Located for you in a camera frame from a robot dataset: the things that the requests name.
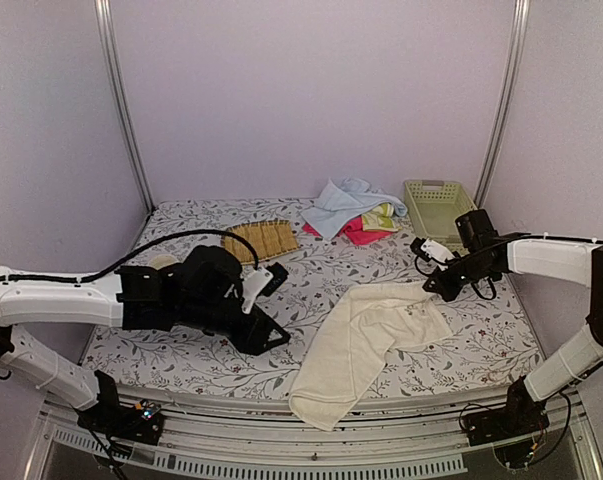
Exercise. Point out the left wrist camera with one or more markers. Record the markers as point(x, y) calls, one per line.
point(263, 281)

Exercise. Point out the cream ceramic mug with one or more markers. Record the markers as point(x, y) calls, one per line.
point(163, 261)

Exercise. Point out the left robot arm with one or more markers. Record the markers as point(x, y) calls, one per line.
point(127, 297)

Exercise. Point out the pink towel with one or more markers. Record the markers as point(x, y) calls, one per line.
point(355, 234)

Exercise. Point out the right aluminium post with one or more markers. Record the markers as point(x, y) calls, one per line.
point(513, 62)

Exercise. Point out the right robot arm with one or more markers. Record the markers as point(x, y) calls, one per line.
point(559, 278)

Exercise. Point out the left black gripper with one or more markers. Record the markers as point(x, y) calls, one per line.
point(252, 340)

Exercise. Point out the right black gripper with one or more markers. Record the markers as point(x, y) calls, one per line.
point(451, 292)

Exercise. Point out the yellow green patterned towel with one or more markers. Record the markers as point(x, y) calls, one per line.
point(380, 218)

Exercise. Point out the light blue towel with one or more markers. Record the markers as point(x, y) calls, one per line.
point(341, 201)

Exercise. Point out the green plastic basket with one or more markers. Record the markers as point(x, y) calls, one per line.
point(433, 206)

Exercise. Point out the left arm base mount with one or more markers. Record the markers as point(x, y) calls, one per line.
point(141, 423)

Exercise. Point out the aluminium post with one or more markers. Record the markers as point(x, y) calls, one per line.
point(513, 62)
point(106, 31)

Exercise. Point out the woven bamboo tray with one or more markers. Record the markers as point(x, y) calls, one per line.
point(269, 238)

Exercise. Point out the front aluminium rail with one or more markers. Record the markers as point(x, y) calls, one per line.
point(209, 437)

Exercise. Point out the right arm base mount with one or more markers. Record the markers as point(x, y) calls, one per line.
point(520, 415)

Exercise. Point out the cream towel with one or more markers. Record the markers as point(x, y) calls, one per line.
point(348, 352)

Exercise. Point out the left aluminium post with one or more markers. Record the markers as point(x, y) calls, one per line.
point(106, 31)

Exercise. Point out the floral tablecloth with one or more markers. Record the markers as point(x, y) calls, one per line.
point(491, 344)

